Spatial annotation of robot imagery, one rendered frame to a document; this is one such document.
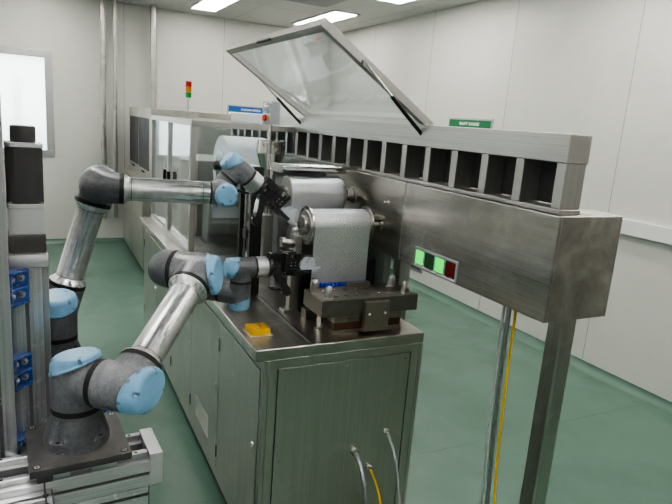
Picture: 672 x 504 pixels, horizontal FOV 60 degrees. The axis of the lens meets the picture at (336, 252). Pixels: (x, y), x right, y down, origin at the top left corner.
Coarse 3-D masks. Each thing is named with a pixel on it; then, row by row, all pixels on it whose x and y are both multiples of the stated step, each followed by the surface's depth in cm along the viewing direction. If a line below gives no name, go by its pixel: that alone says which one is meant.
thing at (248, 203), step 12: (240, 204) 251; (252, 204) 238; (240, 216) 252; (240, 228) 253; (252, 228) 241; (240, 240) 254; (252, 240) 242; (240, 252) 256; (252, 252) 243; (252, 288) 247
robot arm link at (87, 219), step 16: (80, 208) 189; (96, 208) 188; (80, 224) 189; (96, 224) 192; (80, 240) 190; (64, 256) 191; (80, 256) 191; (64, 272) 191; (80, 272) 193; (64, 288) 190; (80, 288) 194
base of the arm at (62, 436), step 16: (64, 416) 138; (80, 416) 139; (96, 416) 143; (48, 432) 140; (64, 432) 138; (80, 432) 139; (96, 432) 142; (48, 448) 139; (64, 448) 138; (80, 448) 139; (96, 448) 142
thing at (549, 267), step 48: (384, 192) 232; (432, 192) 204; (384, 240) 234; (432, 240) 205; (480, 240) 182; (528, 240) 164; (576, 240) 158; (480, 288) 183; (528, 288) 164; (576, 288) 163
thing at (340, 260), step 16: (320, 240) 218; (336, 240) 221; (352, 240) 224; (368, 240) 228; (320, 256) 220; (336, 256) 223; (352, 256) 226; (320, 272) 221; (336, 272) 224; (352, 272) 228
